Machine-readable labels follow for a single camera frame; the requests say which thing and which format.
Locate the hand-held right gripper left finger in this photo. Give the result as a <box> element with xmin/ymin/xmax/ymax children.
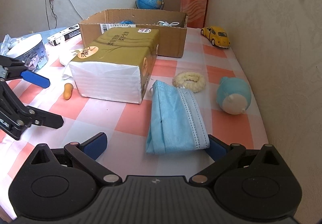
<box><xmin>24</xmin><ymin>132</ymin><xmax>122</xmax><ymax>187</ymax></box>

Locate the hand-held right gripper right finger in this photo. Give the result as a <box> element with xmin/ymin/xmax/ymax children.
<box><xmin>189</xmin><ymin>134</ymin><xmax>288</xmax><ymax>188</ymax></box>

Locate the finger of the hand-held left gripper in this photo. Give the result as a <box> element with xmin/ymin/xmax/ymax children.
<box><xmin>0</xmin><ymin>55</ymin><xmax>50</xmax><ymax>88</ymax></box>
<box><xmin>0</xmin><ymin>83</ymin><xmax>64</xmax><ymax>129</ymax></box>

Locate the blue face mask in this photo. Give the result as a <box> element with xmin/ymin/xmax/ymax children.
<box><xmin>157</xmin><ymin>20</ymin><xmax>180</xmax><ymax>28</ymax></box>
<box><xmin>146</xmin><ymin>79</ymin><xmax>210</xmax><ymax>154</ymax></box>

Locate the brown cardboard box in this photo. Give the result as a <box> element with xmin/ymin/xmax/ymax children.
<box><xmin>78</xmin><ymin>8</ymin><xmax>189</xmax><ymax>59</ymax></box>

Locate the blue and white soft toy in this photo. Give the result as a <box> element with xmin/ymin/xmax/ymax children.
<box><xmin>217</xmin><ymin>76</ymin><xmax>248</xmax><ymax>115</ymax></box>

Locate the clear jar with white lid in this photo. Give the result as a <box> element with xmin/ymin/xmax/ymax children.
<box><xmin>7</xmin><ymin>34</ymin><xmax>48</xmax><ymax>72</ymax></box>

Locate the white cloth doll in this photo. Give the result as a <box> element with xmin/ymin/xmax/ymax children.
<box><xmin>59</xmin><ymin>48</ymin><xmax>81</xmax><ymax>80</ymax></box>

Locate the small orange toy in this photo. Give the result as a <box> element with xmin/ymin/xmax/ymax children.
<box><xmin>63</xmin><ymin>83</ymin><xmax>74</xmax><ymax>100</ymax></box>

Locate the pink checked tablecloth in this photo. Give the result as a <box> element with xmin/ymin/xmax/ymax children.
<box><xmin>0</xmin><ymin>27</ymin><xmax>269</xmax><ymax>222</ymax></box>

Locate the white and blue cloth bundle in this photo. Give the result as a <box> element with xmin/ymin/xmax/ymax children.
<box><xmin>0</xmin><ymin>34</ymin><xmax>26</xmax><ymax>57</ymax></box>

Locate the black and white long box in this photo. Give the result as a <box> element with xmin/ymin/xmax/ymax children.
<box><xmin>47</xmin><ymin>24</ymin><xmax>81</xmax><ymax>46</ymax></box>

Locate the olive gold tissue pack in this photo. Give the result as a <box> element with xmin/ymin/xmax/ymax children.
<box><xmin>68</xmin><ymin>28</ymin><xmax>161</xmax><ymax>105</ymax></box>

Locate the cream hair scrunchie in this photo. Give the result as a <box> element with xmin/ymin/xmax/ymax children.
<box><xmin>172</xmin><ymin>71</ymin><xmax>206</xmax><ymax>93</ymax></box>

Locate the yellow toy car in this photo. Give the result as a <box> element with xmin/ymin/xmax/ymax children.
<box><xmin>200</xmin><ymin>26</ymin><xmax>230</xmax><ymax>49</ymax></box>

